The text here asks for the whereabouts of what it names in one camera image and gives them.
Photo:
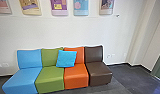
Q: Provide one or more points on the orange sofa seat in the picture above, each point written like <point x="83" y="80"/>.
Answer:
<point x="76" y="75"/>

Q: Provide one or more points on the blue square cushion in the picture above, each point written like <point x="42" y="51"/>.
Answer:
<point x="66" y="59"/>

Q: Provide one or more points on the green sofa seat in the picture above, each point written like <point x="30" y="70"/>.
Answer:
<point x="49" y="78"/>

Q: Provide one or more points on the blue sofa seat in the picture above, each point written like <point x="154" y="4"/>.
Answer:
<point x="21" y="80"/>

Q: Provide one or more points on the purple wall poster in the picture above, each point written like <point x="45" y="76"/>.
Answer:
<point x="59" y="6"/>

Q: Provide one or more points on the light blue wall poster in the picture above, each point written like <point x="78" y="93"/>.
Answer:
<point x="81" y="6"/>

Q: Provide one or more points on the yellow wall poster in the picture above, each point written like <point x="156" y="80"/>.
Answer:
<point x="30" y="6"/>

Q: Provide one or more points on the brown sofa seat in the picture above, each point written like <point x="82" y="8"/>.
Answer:
<point x="99" y="72"/>

